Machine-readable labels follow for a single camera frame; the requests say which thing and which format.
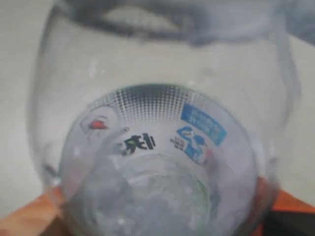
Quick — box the clear plastic drink bottle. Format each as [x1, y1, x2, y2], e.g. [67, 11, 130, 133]
[28, 0, 298, 236]

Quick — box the black orange right gripper right finger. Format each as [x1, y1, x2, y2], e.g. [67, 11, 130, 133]
[254, 177, 315, 236]

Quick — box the black orange right gripper left finger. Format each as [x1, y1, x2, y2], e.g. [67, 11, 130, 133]
[0, 187, 71, 236]

